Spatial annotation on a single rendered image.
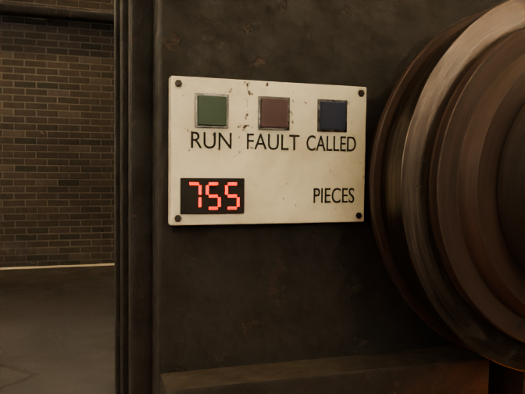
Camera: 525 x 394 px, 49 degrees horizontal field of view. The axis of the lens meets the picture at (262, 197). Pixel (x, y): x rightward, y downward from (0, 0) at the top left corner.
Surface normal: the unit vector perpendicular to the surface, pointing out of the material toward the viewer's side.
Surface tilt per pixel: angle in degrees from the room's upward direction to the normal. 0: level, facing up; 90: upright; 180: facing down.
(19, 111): 90
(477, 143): 76
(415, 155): 90
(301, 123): 90
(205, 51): 90
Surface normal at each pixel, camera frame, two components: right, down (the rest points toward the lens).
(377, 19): 0.29, 0.05
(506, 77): -0.48, -0.59
